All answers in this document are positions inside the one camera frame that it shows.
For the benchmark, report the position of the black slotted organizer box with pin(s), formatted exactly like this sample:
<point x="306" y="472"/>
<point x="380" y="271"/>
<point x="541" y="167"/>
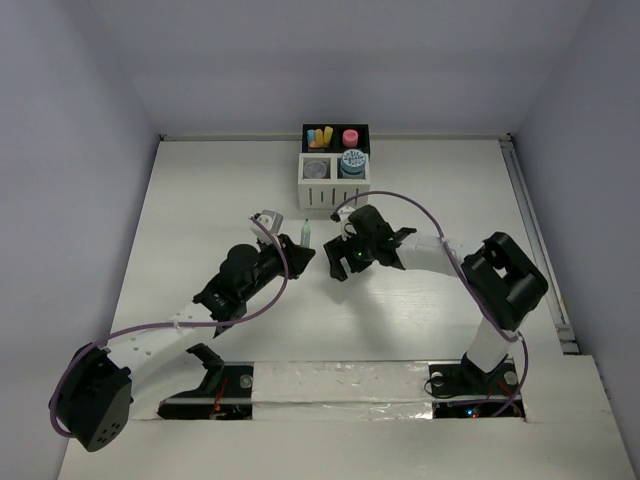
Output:
<point x="336" y="146"/>

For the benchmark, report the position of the green highlighter marker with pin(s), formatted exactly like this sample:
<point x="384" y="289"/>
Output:
<point x="305" y="235"/>

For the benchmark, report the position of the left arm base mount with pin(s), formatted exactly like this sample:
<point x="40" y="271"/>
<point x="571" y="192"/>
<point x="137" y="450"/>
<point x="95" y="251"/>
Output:
<point x="224" y="393"/>

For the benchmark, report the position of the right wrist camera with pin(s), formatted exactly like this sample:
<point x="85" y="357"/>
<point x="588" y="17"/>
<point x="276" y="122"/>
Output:
<point x="341" y="217"/>

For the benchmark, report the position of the white slotted organizer box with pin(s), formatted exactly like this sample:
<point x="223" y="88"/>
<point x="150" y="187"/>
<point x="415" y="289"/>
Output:
<point x="326" y="194"/>

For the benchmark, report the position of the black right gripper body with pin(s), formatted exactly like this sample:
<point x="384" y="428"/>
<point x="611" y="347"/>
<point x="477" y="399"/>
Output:
<point x="363" y="249"/>

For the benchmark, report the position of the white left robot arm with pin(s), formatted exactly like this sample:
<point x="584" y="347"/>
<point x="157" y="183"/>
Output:
<point x="91" y="402"/>

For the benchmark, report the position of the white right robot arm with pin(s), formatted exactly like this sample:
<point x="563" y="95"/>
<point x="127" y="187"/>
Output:
<point x="500" y="278"/>

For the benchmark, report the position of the clear jar of paperclips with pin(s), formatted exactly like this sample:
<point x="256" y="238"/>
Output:
<point x="315" y="169"/>

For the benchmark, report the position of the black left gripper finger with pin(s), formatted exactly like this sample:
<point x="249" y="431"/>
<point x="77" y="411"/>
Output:
<point x="295" y="271"/>
<point x="294" y="253"/>

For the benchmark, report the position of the yellow marker cap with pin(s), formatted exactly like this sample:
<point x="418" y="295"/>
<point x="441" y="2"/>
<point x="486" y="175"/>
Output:
<point x="327" y="136"/>

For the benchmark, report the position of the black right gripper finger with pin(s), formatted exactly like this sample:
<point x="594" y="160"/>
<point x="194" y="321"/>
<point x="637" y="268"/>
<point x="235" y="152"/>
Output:
<point x="336" y="251"/>
<point x="341" y="268"/>

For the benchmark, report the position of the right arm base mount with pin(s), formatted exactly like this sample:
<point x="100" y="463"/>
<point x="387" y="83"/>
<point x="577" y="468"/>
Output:
<point x="459" y="393"/>

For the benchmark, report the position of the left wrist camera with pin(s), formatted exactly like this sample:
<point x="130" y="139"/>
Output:
<point x="266" y="226"/>

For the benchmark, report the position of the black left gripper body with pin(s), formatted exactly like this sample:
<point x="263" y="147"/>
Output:
<point x="274" y="262"/>

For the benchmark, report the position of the pink-capped tube of crayons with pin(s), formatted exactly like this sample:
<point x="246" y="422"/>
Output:
<point x="350" y="138"/>

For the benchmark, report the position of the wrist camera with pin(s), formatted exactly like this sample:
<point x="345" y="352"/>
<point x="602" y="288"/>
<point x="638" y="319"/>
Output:
<point x="341" y="217"/>
<point x="266" y="226"/>

